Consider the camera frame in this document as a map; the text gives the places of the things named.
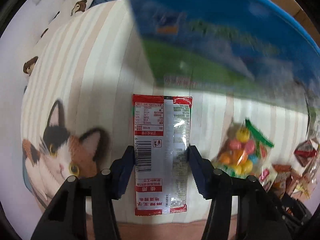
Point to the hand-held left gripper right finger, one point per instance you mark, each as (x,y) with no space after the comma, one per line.
(198,172)

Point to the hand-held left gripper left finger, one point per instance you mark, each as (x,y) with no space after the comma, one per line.
(125,170)

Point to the red and white snack packet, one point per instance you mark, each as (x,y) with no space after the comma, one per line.
(162,135)

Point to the blue and green milk carton box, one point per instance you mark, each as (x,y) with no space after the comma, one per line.
(212,37)

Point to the orange red small snack packet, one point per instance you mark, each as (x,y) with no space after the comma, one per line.
(282,177)
(300,183)

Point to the pink and white small packet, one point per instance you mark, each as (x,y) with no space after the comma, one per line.
(265,177)

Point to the colourful candy bag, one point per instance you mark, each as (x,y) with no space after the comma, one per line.
(240,152)

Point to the dark red snack packet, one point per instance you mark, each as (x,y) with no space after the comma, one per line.
(307,151)

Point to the cat print striped blanket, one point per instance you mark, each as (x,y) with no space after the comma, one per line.
(100,85)

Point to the bear print white cloth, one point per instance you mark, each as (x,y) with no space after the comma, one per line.
(75,2)

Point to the brown cardboard box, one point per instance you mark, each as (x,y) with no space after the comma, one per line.
(295,7)

